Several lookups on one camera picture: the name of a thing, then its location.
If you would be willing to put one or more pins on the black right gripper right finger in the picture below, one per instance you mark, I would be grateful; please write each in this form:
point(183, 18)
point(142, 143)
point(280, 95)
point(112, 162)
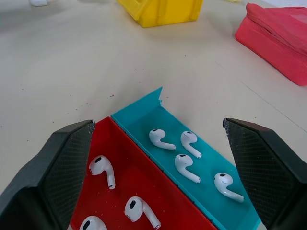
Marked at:
point(268, 167)

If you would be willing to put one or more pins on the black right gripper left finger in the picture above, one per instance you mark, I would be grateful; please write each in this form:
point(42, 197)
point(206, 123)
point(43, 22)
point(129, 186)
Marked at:
point(43, 177)

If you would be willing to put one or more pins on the small white object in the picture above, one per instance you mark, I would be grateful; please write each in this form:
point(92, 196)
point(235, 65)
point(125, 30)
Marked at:
point(38, 2)

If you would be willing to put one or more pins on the yellow plastic bin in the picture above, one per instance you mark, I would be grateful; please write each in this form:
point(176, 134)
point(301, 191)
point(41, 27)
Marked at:
point(163, 10)

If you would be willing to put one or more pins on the white earbud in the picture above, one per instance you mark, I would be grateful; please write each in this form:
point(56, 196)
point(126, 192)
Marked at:
point(136, 209)
point(158, 139)
point(184, 166)
point(102, 167)
point(189, 141)
point(224, 184)
point(92, 224)

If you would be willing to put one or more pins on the red plastic tray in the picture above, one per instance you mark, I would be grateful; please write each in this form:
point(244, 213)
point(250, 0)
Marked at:
point(134, 182)

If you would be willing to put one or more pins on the teal plastic tray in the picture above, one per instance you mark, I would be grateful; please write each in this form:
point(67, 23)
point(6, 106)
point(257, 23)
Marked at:
point(168, 134)

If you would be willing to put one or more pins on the red fabric pouch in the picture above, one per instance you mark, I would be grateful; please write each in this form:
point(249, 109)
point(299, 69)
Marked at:
point(275, 40)

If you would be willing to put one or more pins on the pale yellow object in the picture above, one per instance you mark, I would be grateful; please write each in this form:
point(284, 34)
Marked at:
point(233, 1)

